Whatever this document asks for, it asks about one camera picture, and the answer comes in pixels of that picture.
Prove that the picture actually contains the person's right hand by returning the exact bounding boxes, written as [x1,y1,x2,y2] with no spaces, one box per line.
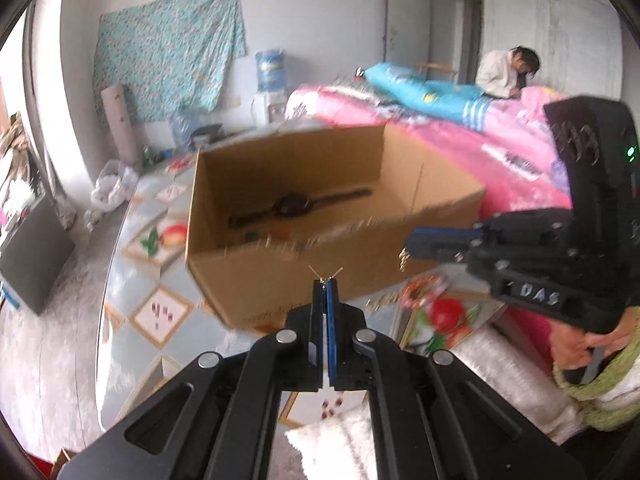
[549,305,640,377]

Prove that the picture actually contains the pink bead bracelet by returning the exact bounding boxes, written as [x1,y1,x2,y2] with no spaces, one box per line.
[402,275,451,311]

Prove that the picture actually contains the black and purple smart watch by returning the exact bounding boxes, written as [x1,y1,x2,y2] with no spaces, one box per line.
[227,187,373,233]

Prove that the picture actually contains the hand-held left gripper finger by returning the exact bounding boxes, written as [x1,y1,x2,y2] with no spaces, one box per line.
[325,279,586,480]
[55,279,326,480]

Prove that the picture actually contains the clear water jug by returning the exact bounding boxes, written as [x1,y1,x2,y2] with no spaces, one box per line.
[172,107,201,153]

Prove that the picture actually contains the white plastic bag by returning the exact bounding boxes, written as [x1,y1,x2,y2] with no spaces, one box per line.
[90,160,141,211]

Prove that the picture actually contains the floral teal cloth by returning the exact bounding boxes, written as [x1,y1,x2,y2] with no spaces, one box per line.
[92,0,248,123]

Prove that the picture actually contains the dark grey cabinet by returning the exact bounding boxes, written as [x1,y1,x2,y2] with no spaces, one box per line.
[0,195,76,316]

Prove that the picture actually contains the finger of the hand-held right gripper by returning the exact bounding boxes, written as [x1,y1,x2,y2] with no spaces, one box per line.
[406,209,576,248]
[402,240,576,286]

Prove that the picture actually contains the wooden chair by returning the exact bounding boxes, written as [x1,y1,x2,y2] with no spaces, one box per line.
[415,62,458,83]

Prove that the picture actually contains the brown cardboard box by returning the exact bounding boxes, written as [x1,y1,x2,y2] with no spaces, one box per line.
[185,124,487,331]

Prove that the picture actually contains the pink rolled tube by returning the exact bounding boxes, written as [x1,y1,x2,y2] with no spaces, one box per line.
[100,85,141,168]

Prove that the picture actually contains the white wardrobe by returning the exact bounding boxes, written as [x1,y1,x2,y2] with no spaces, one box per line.
[487,0,626,106]

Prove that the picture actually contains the white fluffy garment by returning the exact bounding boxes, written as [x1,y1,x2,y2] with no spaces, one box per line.
[285,322,581,480]

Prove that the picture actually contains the white door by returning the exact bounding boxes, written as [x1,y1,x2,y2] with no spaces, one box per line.
[385,0,431,83]

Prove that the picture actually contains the dark pot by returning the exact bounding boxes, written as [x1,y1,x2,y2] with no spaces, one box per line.
[192,124,223,148]

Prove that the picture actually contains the fruit print tablecloth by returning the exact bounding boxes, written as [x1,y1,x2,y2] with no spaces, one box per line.
[95,155,506,431]

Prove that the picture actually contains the pile of bags and clothes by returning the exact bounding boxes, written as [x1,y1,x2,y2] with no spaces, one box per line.
[0,110,36,196]

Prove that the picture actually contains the white water dispenser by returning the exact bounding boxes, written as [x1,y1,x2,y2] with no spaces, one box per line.
[250,91,288,128]

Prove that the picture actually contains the blue water bottle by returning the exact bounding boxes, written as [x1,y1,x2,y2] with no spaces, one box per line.
[255,49,291,93]

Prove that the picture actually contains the pink blanket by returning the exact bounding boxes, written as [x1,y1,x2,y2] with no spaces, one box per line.
[285,82,576,376]

